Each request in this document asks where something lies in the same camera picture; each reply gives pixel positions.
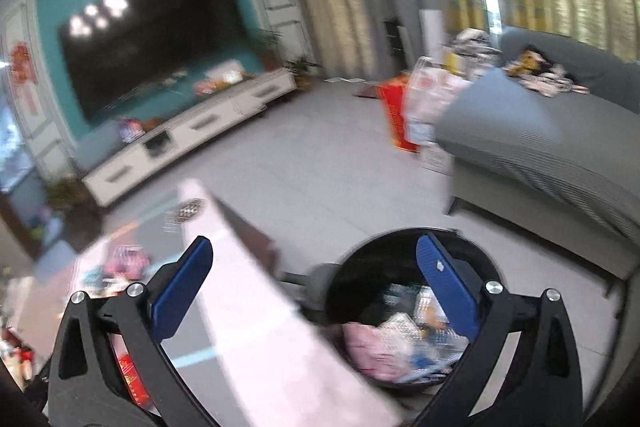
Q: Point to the red shopping bag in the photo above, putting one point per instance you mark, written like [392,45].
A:
[395,112]

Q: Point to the white television cabinet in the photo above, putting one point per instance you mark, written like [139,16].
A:
[200,127]

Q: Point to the pile of clothes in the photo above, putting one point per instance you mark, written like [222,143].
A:
[540,72]

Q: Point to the small blue code sign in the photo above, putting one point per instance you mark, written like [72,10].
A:
[125,129]

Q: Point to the large white plastic bag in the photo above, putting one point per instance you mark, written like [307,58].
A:
[435,97]

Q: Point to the pink card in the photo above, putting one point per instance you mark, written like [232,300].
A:
[204,87]

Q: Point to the pink plastic wrapper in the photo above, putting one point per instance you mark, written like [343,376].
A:
[370,347]

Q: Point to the black upright vacuum cleaner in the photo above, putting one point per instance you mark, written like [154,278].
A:
[390,37]

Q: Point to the grey sofa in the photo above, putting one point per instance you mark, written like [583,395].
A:
[525,142]

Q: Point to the grey white clothes pile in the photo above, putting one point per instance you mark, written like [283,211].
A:
[472,42]

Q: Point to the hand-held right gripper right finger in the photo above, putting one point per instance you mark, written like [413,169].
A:
[447,287]

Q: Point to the tall potted plant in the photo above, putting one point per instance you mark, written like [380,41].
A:
[270,47]

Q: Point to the red wall hanging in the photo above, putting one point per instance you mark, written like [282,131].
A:
[24,72]

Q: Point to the large potted plant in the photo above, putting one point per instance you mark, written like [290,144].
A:
[72,207]

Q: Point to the red cigarette carton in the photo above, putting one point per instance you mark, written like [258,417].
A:
[132,382]

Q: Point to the white cardboard box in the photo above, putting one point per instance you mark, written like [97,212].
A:
[434,157]

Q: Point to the small potted plant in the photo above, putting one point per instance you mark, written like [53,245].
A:
[302,69]

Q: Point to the black television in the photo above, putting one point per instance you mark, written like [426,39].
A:
[160,37]

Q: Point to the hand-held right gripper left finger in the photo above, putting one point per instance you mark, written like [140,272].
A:
[182,287]

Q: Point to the black trash bin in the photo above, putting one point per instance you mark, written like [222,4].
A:
[370,257]

